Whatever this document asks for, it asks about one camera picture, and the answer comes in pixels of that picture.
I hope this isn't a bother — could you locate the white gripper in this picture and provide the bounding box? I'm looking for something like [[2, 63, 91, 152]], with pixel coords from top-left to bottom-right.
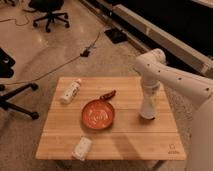
[[138, 87, 159, 120]]

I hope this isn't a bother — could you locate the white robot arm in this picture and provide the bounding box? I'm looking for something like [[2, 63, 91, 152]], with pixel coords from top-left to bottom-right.
[[134, 48, 213, 171]]

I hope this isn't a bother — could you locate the orange ceramic plate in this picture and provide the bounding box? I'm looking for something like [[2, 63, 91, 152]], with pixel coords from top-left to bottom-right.
[[82, 99, 115, 130]]

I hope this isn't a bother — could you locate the white eraser block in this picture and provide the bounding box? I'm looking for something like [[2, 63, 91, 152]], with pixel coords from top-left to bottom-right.
[[72, 137, 92, 161]]

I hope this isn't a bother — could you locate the wooden table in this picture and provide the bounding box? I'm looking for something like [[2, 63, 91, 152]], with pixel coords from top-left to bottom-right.
[[36, 77, 186, 161]]

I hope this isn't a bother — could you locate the dark red chili pepper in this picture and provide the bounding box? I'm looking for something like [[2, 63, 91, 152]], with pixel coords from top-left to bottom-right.
[[99, 90, 116, 100]]

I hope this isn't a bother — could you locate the white long beam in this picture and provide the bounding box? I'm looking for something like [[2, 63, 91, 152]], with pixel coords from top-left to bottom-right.
[[113, 4, 213, 78]]

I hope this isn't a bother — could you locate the white plastic bottle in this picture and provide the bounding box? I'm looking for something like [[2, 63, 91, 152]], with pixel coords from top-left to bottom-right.
[[60, 79, 82, 104]]

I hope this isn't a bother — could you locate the black floor mat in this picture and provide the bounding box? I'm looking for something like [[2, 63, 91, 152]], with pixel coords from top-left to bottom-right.
[[105, 28, 127, 44]]

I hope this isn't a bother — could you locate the black office chair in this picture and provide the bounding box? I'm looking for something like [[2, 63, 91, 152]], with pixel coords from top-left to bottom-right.
[[28, 0, 70, 33]]

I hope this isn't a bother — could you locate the black chair base left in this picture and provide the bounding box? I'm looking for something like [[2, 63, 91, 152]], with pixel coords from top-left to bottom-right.
[[0, 83, 40, 120]]

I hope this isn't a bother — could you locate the black floor cable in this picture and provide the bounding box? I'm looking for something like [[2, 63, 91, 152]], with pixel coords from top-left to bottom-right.
[[0, 24, 109, 87]]

